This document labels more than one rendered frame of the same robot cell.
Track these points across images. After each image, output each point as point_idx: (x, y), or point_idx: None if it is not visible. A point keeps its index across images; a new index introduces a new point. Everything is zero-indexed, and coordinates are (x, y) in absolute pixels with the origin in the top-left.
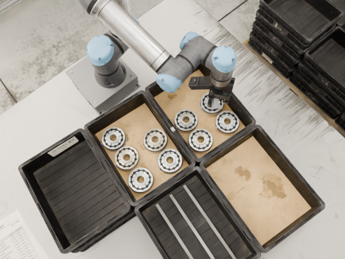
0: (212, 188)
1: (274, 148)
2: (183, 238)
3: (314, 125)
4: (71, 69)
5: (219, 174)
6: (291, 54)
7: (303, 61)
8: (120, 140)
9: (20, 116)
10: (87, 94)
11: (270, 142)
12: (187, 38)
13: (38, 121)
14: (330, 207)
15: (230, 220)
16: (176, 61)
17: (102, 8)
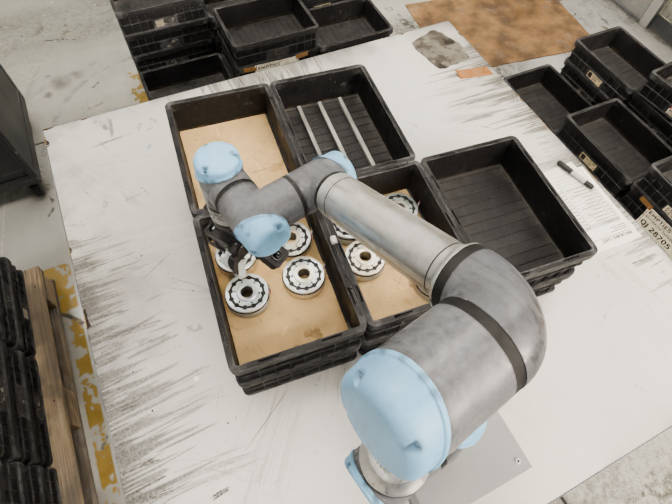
0: (300, 153)
1: (187, 176)
2: (355, 142)
3: (93, 255)
4: (518, 469)
5: None
6: (14, 482)
7: (6, 453)
8: None
9: (614, 417)
10: None
11: (189, 185)
12: (271, 220)
13: (576, 395)
14: (150, 155)
15: None
16: (310, 180)
17: (457, 242)
